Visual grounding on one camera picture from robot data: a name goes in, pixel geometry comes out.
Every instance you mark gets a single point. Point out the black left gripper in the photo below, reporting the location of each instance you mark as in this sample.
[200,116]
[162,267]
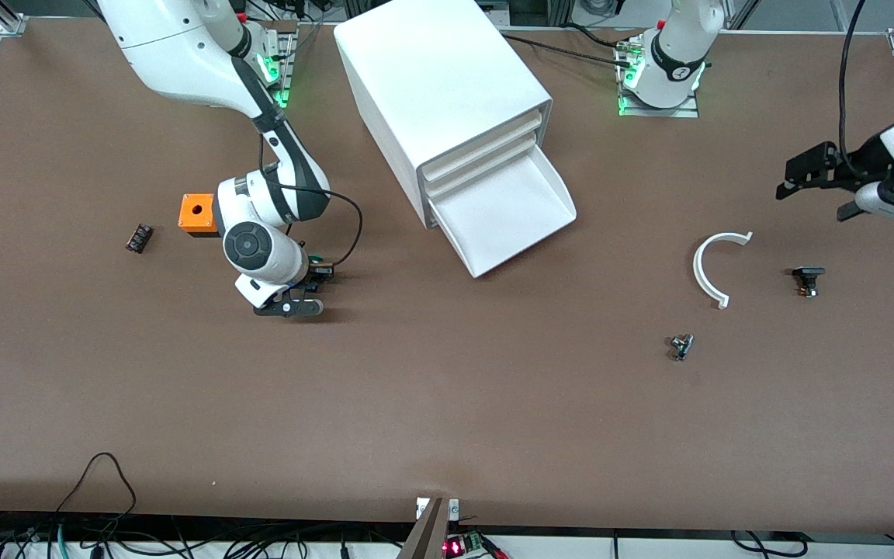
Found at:
[860,164]

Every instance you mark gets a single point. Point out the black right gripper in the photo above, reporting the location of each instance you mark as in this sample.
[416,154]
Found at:
[313,278]

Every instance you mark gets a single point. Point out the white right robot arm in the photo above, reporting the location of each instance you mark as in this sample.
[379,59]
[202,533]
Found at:
[183,54]

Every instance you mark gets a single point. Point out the black push button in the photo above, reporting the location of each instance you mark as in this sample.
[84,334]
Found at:
[808,276]

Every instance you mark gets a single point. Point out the orange box with hole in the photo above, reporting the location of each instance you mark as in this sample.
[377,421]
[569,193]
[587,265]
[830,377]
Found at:
[197,211]

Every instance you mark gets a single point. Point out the white curved plastic arc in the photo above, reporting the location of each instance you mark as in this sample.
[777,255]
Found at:
[700,268]

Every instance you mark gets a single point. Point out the small black terminal block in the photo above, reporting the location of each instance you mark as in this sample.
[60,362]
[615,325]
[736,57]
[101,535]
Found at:
[139,237]

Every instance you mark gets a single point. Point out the circuit board with red light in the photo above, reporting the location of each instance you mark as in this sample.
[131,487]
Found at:
[464,545]

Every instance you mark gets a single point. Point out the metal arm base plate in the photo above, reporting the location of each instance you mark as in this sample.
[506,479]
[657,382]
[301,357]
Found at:
[658,111]
[285,70]

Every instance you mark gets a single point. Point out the small metal switch part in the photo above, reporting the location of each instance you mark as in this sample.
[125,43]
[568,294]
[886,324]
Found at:
[681,346]

